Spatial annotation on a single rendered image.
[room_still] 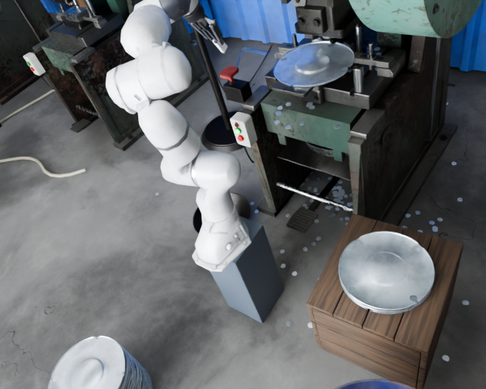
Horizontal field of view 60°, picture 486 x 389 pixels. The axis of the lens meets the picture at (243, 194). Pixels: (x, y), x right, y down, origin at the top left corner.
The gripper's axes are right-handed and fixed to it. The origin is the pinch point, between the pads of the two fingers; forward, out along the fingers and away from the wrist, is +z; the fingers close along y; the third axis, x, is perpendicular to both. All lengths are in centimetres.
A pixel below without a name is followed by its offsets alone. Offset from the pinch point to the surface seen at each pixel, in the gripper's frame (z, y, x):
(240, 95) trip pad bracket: 17.1, 5.8, -10.8
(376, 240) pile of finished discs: 36, 73, -41
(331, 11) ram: -1.0, 39.3, 17.8
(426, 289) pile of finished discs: 32, 94, -49
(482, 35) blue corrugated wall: 115, 55, 97
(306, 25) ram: 1.3, 31.2, 13.2
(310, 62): 12.4, 32.1, 5.9
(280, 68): 10.7, 22.4, 0.7
